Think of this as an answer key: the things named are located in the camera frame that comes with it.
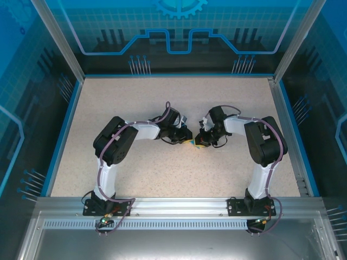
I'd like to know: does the grey sheet metal tray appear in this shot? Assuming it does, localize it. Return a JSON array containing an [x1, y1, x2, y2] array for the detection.
[[16, 211, 339, 260]]

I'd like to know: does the aluminium cross beam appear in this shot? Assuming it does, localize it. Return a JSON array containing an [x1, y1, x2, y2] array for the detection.
[[36, 196, 325, 217]]

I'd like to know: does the blue table edge strip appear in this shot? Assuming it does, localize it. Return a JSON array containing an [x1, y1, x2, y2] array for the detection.
[[44, 80, 85, 198], [278, 80, 322, 197]]

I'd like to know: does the blue printed side panel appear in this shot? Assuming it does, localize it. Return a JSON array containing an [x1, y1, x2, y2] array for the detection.
[[0, 0, 83, 260], [273, 0, 347, 260]]

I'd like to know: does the blue printed gear panel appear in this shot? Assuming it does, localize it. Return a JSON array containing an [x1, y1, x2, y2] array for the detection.
[[43, 0, 319, 76]]

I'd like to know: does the thin black right camera cable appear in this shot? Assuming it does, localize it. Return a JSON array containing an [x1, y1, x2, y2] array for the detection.
[[213, 135, 228, 148]]

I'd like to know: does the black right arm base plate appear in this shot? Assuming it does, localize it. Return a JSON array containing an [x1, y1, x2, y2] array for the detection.
[[227, 197, 277, 217]]

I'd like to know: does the aluminium side rail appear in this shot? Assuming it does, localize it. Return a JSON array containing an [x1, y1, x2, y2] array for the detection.
[[267, 77, 312, 197]]

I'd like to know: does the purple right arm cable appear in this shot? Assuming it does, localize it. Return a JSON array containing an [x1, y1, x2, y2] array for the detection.
[[221, 105, 288, 236]]

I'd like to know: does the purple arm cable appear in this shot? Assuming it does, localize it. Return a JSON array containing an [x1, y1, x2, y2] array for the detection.
[[97, 101, 172, 236], [221, 105, 288, 236]]

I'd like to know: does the slotted aluminium cable strip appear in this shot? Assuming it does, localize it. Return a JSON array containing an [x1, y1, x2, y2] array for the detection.
[[43, 219, 320, 231]]

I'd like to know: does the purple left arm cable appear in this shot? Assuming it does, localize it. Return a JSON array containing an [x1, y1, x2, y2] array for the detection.
[[97, 101, 172, 236]]

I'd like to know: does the aluminium frame post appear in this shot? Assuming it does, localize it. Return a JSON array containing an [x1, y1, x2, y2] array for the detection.
[[272, 0, 328, 83], [30, 0, 86, 82]]

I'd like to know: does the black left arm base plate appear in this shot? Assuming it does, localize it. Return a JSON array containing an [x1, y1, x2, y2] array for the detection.
[[83, 198, 133, 217]]

